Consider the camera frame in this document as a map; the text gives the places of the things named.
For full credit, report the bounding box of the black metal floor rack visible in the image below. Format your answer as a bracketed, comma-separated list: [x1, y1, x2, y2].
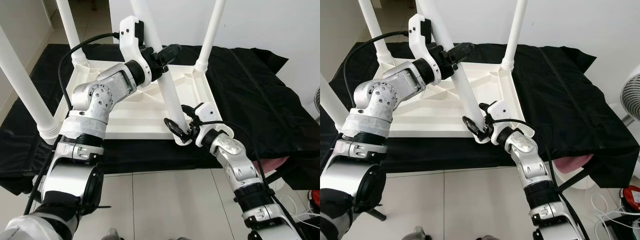
[607, 220, 640, 240]

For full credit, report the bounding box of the white plastic table leg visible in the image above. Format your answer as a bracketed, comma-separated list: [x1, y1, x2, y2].
[55, 0, 90, 68]
[320, 87, 348, 132]
[130, 0, 193, 146]
[0, 25, 60, 146]
[417, 0, 493, 145]
[501, 0, 528, 71]
[357, 0, 396, 66]
[195, 0, 227, 73]

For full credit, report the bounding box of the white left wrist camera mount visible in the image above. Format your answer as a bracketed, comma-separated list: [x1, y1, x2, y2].
[118, 15, 152, 87]
[408, 13, 443, 86]

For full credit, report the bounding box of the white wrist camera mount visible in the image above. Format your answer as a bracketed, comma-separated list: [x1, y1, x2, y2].
[486, 100, 536, 146]
[408, 13, 443, 86]
[118, 15, 152, 87]
[189, 102, 235, 148]

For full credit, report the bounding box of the pink stool seat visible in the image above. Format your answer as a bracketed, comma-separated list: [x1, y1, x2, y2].
[552, 155, 593, 173]
[252, 156, 290, 173]

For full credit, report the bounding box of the black table cloth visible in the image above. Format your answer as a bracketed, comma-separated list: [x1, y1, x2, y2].
[320, 41, 640, 188]
[0, 42, 321, 196]

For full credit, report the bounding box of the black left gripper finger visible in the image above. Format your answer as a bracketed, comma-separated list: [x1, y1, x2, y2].
[157, 43, 182, 63]
[450, 41, 475, 63]

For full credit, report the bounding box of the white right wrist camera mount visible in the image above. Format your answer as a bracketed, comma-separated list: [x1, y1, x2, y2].
[189, 102, 235, 148]
[486, 100, 536, 146]

